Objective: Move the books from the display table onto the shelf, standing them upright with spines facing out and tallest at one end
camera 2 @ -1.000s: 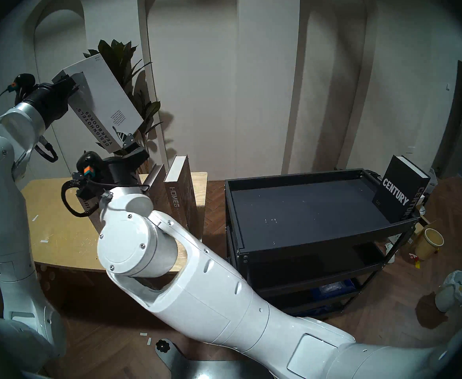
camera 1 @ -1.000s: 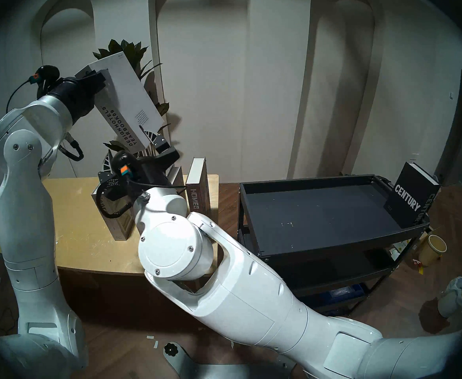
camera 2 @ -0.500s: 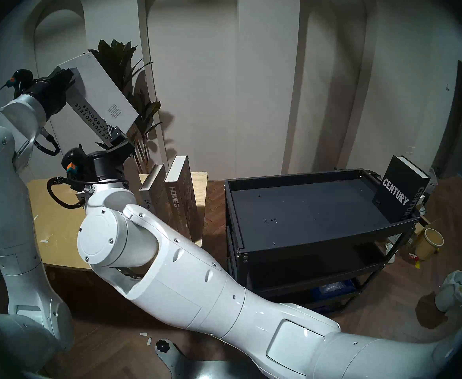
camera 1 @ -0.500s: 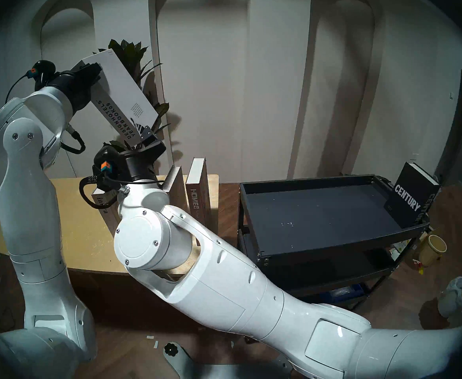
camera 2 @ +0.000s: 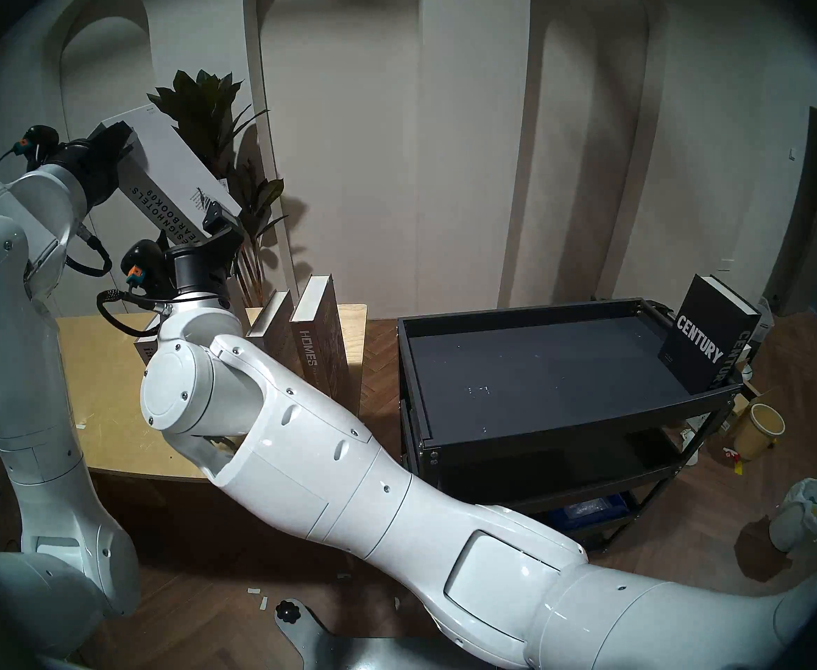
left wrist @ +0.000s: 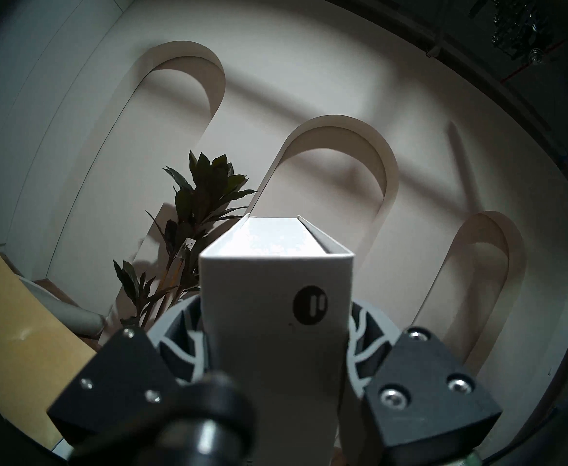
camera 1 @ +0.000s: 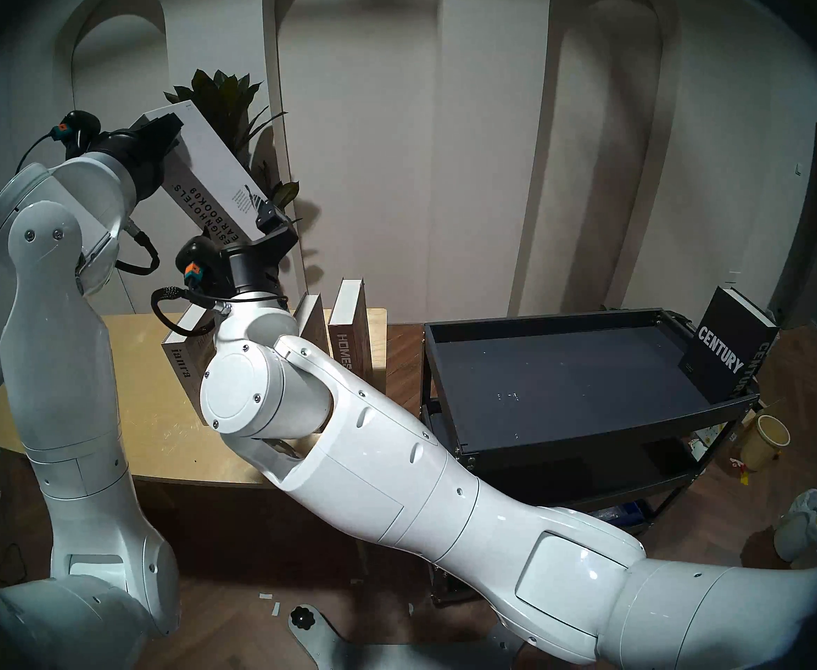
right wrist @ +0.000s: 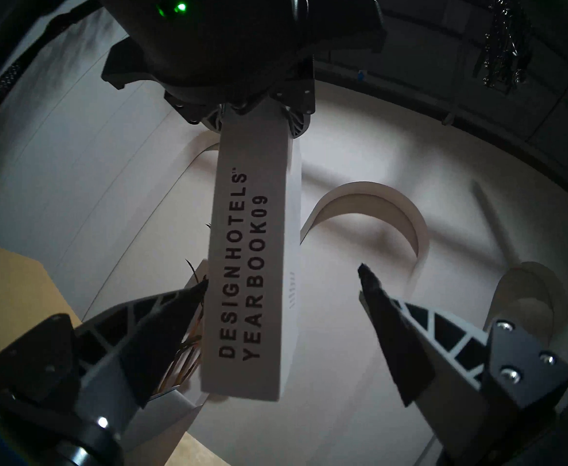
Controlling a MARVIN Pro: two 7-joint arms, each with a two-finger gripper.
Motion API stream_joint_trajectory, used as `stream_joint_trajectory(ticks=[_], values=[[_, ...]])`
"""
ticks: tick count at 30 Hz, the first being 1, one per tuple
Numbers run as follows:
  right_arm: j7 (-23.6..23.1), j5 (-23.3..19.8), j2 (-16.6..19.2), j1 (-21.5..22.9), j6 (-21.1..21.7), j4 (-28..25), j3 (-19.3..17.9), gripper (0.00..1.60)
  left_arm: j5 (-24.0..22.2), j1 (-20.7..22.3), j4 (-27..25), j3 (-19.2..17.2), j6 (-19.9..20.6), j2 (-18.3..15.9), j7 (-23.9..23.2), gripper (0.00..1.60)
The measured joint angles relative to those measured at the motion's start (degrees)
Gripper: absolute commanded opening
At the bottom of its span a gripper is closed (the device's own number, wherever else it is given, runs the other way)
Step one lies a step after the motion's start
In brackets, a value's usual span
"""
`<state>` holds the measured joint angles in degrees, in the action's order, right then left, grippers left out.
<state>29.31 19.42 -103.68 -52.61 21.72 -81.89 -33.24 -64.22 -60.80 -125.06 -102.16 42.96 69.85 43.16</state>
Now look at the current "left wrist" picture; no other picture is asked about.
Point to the silver book small black lettering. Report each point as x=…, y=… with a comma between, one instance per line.
x=274, y=363

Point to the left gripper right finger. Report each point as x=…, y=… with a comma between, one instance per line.
x=429, y=392

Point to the grey shell chair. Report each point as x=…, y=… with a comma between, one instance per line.
x=65, y=314

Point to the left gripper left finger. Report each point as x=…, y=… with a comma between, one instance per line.
x=114, y=382

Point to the tall green potted plant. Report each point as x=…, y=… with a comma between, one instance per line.
x=201, y=193

